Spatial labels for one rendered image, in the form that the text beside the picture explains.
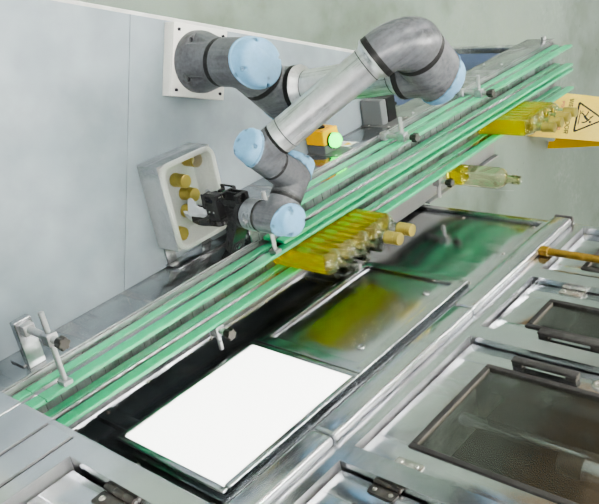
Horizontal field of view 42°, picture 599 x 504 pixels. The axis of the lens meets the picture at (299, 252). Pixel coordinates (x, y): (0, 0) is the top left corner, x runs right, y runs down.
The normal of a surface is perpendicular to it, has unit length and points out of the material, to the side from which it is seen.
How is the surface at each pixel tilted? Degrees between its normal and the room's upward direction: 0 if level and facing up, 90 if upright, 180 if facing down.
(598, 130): 74
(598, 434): 90
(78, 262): 0
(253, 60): 7
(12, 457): 90
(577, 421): 90
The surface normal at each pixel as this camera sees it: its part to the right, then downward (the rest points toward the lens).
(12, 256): 0.74, 0.15
